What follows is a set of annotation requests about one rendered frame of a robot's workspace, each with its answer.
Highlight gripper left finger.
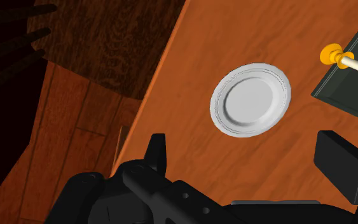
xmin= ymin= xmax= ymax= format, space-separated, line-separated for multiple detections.
xmin=43 ymin=133 xmax=245 ymax=224

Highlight yellow-tipped cream stick tool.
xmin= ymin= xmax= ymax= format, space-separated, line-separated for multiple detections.
xmin=319 ymin=43 xmax=358 ymax=79

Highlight white round plate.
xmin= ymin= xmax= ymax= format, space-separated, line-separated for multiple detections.
xmin=209 ymin=62 xmax=292 ymax=138

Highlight dark brown round rug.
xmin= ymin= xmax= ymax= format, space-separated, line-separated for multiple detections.
xmin=26 ymin=0 xmax=186 ymax=101

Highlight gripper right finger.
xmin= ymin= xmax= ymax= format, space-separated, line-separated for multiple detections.
xmin=313 ymin=130 xmax=358 ymax=224

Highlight orange wooden table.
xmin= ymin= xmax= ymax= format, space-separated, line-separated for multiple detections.
xmin=110 ymin=0 xmax=358 ymax=215

